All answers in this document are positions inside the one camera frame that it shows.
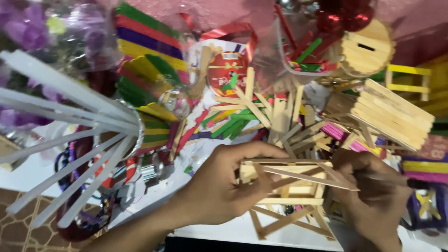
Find stack of striped coloured sticks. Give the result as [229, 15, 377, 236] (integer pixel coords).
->
[115, 2, 189, 72]

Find yellow stick miniature chair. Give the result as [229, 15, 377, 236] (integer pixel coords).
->
[385, 64, 432, 102]

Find bunch of beaded bracelets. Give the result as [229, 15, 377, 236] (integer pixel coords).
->
[53, 140, 118, 226]

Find purple yellow pink stick panel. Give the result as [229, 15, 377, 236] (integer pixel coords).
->
[400, 154, 448, 185]

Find person's right hand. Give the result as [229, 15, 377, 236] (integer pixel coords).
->
[328, 149, 413, 243]

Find bunch of pink craft sticks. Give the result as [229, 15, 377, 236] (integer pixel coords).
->
[319, 122, 377, 154]

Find heap of green craft sticks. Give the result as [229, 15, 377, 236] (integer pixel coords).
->
[201, 107, 261, 141]

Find bundle of white glue sticks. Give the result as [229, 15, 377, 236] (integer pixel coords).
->
[0, 49, 140, 229]

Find round wooden stick money box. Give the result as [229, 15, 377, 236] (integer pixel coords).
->
[327, 19, 397, 86]

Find natural wooden stick frame model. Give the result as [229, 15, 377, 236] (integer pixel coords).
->
[239, 157, 352, 242]

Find purple stick craft with yellow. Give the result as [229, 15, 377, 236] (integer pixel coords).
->
[405, 185, 448, 232]

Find shiny red ribbon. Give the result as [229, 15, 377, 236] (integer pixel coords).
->
[179, 13, 259, 62]

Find striped coloured stick holder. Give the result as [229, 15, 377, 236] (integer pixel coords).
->
[135, 102, 180, 156]

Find natural stick roof panel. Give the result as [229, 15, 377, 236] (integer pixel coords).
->
[348, 78, 435, 152]

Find heap of natural craft sticks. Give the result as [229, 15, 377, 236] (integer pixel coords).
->
[208, 66, 352, 156]

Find red shiny bauble ornaments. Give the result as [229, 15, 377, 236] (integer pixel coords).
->
[315, 0, 376, 34]

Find dark red round bag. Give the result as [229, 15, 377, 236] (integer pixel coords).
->
[55, 125, 118, 243]

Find fan of coloured craft sticks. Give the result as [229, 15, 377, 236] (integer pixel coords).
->
[116, 53, 184, 107]

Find purple flowers in clear wrap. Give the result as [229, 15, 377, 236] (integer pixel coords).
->
[0, 0, 121, 131]

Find silver-rimmed round cup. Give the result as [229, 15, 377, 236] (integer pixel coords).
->
[94, 101, 146, 162]

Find person's left hand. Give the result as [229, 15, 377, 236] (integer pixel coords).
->
[174, 141, 289, 229]

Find clear glass ball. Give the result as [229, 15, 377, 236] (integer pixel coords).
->
[157, 88, 192, 120]

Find clear tub of coloured sticks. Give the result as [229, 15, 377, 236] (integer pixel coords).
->
[275, 10, 345, 77]

